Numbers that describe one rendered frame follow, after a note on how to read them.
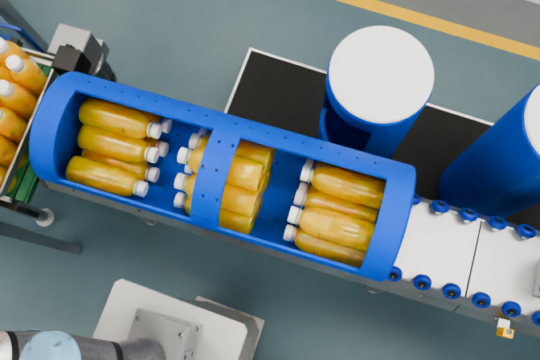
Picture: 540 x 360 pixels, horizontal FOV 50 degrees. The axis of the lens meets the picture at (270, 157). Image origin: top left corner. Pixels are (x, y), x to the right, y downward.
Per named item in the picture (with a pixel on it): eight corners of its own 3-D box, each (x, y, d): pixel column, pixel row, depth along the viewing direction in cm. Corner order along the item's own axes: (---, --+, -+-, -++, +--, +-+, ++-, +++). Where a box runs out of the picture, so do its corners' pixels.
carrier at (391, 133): (338, 112, 244) (300, 166, 238) (364, 7, 159) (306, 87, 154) (396, 149, 239) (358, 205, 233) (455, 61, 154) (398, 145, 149)
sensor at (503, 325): (506, 337, 148) (513, 339, 143) (495, 334, 148) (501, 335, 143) (512, 308, 150) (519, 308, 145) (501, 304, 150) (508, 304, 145)
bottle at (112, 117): (91, 91, 146) (159, 110, 144) (92, 112, 150) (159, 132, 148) (76, 106, 140) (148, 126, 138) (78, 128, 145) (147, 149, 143)
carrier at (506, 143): (517, 221, 230) (500, 153, 237) (649, 169, 145) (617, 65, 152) (446, 231, 229) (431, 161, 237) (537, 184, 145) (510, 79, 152)
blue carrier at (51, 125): (374, 287, 147) (395, 277, 119) (59, 190, 156) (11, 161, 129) (401, 182, 154) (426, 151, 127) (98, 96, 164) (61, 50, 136)
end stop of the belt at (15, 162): (6, 195, 157) (1, 193, 154) (3, 194, 157) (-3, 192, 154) (62, 64, 166) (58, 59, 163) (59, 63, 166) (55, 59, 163)
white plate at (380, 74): (366, 7, 158) (365, 9, 159) (308, 85, 153) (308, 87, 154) (454, 59, 153) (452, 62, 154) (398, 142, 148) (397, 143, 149)
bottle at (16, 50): (26, 89, 170) (-5, 63, 152) (13, 72, 171) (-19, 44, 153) (46, 75, 171) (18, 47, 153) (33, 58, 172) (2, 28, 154)
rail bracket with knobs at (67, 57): (83, 92, 169) (70, 79, 159) (60, 86, 170) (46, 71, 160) (95, 62, 171) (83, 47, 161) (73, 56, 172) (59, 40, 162)
